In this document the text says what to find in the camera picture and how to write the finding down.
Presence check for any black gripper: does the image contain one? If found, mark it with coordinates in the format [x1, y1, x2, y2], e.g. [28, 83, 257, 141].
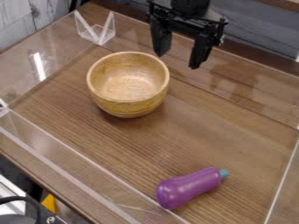
[146, 0, 227, 69]

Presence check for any purple toy eggplant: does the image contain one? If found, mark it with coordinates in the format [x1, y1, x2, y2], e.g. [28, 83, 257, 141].
[154, 167, 229, 210]

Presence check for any brown wooden bowl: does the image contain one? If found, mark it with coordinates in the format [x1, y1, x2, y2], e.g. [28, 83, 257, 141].
[86, 51, 170, 118]

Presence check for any yellow tag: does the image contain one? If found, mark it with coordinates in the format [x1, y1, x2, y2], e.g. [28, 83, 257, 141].
[41, 194, 57, 214]

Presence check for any clear acrylic corner bracket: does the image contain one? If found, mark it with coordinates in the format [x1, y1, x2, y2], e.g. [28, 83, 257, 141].
[73, 10, 116, 46]

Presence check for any clear acrylic tray wall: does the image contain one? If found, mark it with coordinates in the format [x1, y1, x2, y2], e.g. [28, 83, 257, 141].
[0, 105, 189, 224]

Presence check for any black cable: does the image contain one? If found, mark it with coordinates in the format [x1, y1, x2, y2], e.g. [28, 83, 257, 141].
[0, 195, 42, 224]

